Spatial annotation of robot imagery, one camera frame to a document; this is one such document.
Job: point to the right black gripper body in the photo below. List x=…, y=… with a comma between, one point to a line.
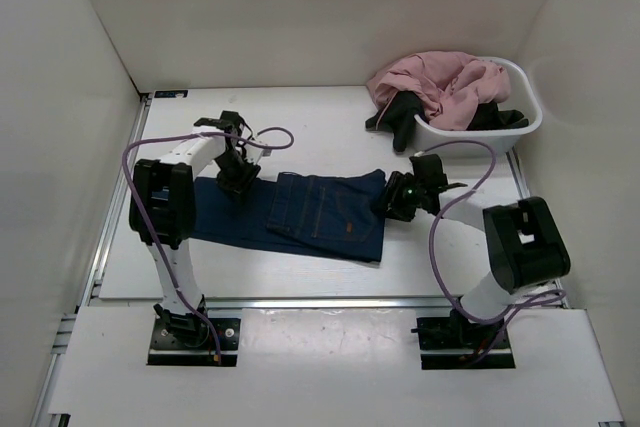
x=402, y=196

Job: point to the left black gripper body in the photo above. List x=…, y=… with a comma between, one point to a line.
x=235, y=172

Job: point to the dark blue denim trousers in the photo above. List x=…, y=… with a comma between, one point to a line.
x=316, y=216

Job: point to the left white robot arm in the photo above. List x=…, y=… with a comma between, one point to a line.
x=163, y=212

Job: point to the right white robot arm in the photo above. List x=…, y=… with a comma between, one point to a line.
x=524, y=247

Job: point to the black garment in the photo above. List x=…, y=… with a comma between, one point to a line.
x=398, y=118

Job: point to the small blue label sticker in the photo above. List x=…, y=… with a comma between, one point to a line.
x=170, y=94

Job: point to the white plastic basket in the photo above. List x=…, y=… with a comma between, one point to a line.
x=457, y=143

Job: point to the pink garment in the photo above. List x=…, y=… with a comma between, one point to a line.
x=450, y=85

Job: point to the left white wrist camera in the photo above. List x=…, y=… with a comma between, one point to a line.
x=255, y=152

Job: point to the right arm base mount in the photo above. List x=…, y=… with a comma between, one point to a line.
x=454, y=343

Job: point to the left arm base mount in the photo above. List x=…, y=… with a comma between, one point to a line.
x=185, y=340

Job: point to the aluminium rail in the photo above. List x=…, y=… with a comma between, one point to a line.
x=303, y=303

